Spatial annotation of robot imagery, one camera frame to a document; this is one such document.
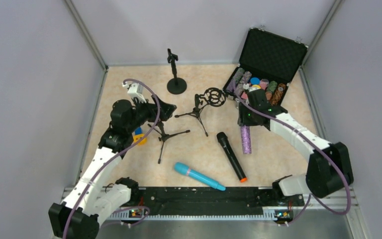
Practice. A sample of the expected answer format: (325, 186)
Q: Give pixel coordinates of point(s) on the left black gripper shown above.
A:
(161, 110)

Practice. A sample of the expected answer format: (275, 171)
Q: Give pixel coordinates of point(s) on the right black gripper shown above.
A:
(244, 118)

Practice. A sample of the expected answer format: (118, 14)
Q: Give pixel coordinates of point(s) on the purple glitter microphone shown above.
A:
(246, 139)

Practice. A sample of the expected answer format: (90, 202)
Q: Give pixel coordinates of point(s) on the black tripod clip stand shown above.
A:
(159, 128)

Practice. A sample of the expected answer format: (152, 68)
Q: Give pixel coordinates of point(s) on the tripod stand with shock mount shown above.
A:
(212, 96)

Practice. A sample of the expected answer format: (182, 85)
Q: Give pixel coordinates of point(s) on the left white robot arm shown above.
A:
(81, 214)

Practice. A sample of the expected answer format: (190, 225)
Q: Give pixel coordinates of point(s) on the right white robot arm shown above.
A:
(329, 167)

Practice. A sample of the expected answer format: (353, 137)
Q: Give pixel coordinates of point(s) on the black round-base mic stand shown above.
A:
(176, 85)

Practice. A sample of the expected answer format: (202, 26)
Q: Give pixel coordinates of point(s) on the black microphone orange end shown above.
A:
(225, 144)

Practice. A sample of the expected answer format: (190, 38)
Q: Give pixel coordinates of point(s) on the yellow and blue toy block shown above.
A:
(138, 135)

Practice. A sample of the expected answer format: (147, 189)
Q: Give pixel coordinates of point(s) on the light blue microphone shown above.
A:
(189, 172)

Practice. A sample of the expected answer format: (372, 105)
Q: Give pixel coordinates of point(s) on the black poker chip case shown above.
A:
(267, 56)

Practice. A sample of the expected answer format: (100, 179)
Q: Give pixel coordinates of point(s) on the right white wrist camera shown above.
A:
(248, 87)

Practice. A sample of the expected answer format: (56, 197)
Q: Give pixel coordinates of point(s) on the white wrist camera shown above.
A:
(248, 87)
(135, 92)

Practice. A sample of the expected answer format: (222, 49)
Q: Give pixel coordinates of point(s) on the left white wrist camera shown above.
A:
(135, 92)

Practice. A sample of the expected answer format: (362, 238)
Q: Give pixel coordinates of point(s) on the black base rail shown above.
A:
(207, 204)

